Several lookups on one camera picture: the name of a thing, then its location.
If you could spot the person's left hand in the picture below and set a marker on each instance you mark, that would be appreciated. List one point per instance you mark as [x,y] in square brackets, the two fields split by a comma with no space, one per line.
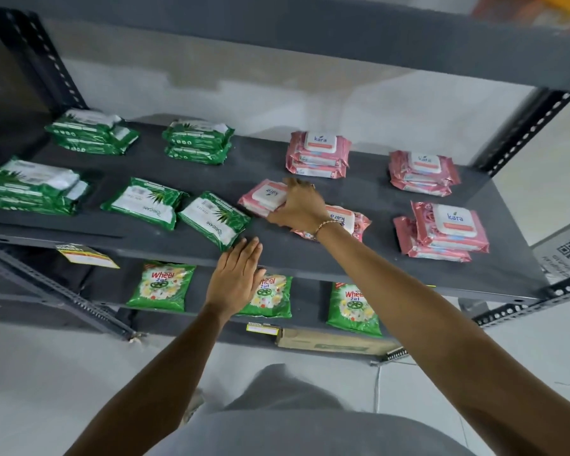
[232,284]

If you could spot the person's right hand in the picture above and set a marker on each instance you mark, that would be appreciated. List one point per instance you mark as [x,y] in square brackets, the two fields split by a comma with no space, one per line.
[306,208]

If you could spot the person's left little finger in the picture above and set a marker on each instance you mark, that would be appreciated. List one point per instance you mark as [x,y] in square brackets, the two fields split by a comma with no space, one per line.
[220,270]

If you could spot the person's left thumb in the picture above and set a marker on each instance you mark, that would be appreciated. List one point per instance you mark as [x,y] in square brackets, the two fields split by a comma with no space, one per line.
[261,279]

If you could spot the person's right thumb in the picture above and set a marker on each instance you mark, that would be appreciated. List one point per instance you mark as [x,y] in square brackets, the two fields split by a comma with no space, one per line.
[279,216]

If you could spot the person's left middle finger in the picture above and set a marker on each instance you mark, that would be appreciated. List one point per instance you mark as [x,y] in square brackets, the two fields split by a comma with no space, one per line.
[243,255]

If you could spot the pink wet wipes packet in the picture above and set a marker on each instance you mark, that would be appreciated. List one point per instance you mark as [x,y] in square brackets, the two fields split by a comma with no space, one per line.
[261,197]

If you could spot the person's left forearm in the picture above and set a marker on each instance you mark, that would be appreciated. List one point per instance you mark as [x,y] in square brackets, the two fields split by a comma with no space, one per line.
[161,389]

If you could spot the person's right forearm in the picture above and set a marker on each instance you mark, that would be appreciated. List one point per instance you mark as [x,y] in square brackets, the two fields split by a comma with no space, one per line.
[446,346]

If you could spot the green detergent powder pouch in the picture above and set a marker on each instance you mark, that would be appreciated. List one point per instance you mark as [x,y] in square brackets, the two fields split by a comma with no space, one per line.
[273,299]
[354,308]
[161,287]

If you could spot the small yellow shelf label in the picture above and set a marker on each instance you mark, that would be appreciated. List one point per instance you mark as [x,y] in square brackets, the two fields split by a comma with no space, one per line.
[263,328]

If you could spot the brown cardboard piece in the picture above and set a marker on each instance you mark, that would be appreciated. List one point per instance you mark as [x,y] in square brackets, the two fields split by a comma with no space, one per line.
[332,342]

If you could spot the group of green wipes packs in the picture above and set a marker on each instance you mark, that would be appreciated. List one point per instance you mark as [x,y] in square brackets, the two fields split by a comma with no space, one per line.
[142,201]

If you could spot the yellow shelf price label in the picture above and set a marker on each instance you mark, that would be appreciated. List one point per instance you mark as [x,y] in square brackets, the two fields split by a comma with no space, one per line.
[86,256]

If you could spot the group of pink wipes packs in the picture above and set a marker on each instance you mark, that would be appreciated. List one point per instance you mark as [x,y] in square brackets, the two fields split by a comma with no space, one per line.
[432,227]

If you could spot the grey shirt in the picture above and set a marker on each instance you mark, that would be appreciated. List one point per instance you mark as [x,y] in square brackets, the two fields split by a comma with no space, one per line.
[304,432]

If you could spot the grey metal shelving rack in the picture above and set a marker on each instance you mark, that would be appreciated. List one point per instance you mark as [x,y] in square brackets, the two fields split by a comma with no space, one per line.
[361,42]

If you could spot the white printed code sheet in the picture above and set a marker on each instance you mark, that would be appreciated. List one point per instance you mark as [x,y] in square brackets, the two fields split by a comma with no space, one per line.
[567,256]

